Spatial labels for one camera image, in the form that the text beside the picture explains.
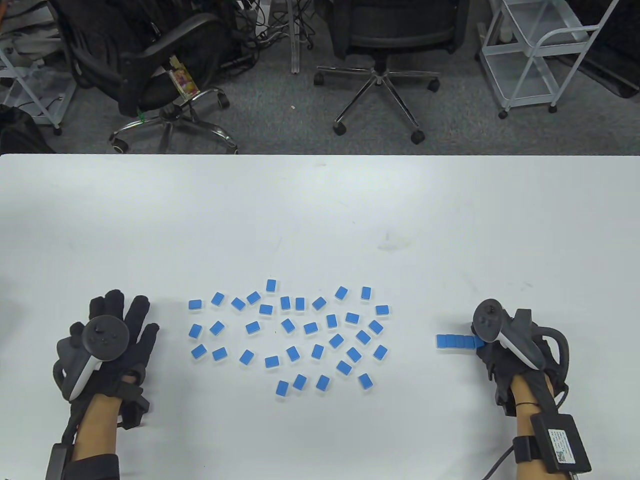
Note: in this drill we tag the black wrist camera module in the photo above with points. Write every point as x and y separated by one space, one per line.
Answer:
134 405
505 402

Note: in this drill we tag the white metal rack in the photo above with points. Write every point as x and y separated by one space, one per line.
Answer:
47 107

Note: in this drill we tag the person's left forearm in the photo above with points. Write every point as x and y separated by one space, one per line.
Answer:
97 427

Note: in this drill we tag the black mesh office chair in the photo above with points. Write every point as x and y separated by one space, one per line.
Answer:
395 30

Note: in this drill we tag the blue mahjong tiles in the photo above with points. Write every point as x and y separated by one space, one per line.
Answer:
310 328

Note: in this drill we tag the person's left hand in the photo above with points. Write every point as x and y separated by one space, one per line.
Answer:
135 352

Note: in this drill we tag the person's right forearm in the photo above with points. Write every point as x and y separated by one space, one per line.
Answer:
525 417

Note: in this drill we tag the white metal cart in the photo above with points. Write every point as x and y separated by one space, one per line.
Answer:
520 82

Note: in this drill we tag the grey and white controller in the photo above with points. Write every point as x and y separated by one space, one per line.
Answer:
487 322
106 339

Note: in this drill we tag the black chair with chrome base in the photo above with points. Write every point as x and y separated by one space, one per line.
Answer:
150 65

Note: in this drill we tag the white desk leg post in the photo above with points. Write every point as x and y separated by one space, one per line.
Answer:
296 40

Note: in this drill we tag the colourful snack packet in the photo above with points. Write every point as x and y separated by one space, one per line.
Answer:
182 80

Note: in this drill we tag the black box with white label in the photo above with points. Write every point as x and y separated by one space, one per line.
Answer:
562 442

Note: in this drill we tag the blue mahjong tile wall row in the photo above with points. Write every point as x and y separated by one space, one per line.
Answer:
452 342

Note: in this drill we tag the black bag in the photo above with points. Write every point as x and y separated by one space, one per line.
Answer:
20 132

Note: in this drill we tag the person's right hand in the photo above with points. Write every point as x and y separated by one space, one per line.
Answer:
505 367

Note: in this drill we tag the grey crumpled cloth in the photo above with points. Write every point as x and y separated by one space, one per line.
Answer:
22 37

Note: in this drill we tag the plain black forearm box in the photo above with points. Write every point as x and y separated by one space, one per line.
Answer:
59 462

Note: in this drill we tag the black flat case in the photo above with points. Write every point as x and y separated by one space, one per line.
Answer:
617 65

